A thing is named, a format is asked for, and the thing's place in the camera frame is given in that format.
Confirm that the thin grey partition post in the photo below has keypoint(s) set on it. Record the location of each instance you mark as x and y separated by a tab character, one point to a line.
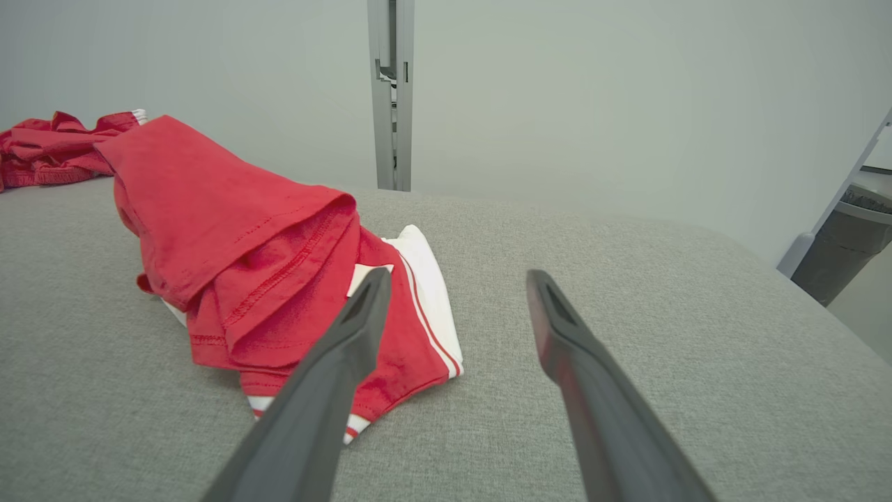
794	258

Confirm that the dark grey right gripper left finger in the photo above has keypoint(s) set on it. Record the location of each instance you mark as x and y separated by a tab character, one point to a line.
313	390

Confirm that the red shorts with white stripe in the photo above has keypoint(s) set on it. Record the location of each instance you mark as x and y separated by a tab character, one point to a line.
49	150

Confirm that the red jersey with white trim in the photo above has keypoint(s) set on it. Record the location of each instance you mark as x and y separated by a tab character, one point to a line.
209	209

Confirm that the dark grey waste bin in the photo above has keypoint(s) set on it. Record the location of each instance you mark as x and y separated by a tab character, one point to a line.
836	251

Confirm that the grey double partition post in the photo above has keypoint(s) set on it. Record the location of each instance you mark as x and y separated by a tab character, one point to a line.
383	125

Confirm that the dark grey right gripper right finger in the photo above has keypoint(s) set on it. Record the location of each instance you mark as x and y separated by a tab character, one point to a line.
606	418

